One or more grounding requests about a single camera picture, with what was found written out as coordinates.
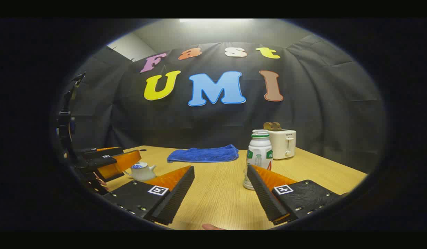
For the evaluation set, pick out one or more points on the white water bottle green label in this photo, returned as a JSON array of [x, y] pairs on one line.
[[259, 152]]

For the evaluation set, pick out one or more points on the white toaster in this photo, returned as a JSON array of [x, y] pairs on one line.
[[284, 143]]

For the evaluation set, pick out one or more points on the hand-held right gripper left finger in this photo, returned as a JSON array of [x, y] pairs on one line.
[[177, 197]]

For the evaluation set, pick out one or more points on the blue towel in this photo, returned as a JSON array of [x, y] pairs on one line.
[[203, 155]]

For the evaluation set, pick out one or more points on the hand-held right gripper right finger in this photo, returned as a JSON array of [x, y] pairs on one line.
[[263, 197]]

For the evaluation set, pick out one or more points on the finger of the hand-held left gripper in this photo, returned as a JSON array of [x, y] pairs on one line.
[[104, 163], [99, 153]]

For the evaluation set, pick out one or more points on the brown bread slice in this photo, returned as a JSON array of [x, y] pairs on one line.
[[272, 126]]

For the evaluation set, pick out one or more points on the white ceramic teacup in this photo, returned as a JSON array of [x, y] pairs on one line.
[[142, 175]]

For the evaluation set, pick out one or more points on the long ceiling light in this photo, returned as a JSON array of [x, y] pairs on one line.
[[217, 20]]

